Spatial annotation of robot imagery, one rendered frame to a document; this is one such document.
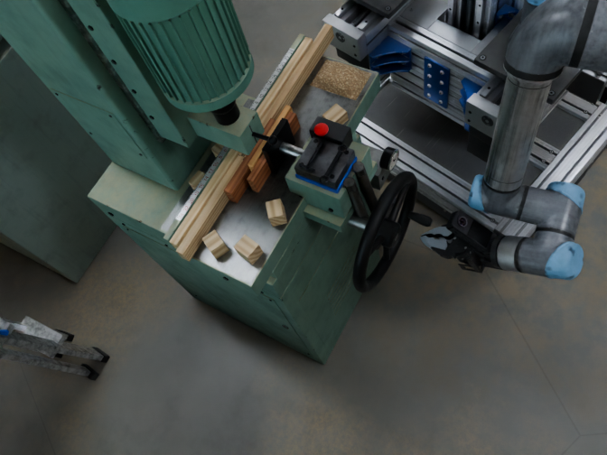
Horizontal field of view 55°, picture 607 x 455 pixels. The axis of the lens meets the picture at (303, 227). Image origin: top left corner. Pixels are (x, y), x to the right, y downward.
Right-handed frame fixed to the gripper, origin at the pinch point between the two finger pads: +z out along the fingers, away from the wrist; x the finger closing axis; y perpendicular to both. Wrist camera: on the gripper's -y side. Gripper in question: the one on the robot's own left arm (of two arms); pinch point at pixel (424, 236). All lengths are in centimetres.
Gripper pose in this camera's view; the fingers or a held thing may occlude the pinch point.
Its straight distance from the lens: 140.8
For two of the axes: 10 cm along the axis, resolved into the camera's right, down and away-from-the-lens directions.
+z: -6.6, -1.1, 7.5
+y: 5.8, 5.6, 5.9
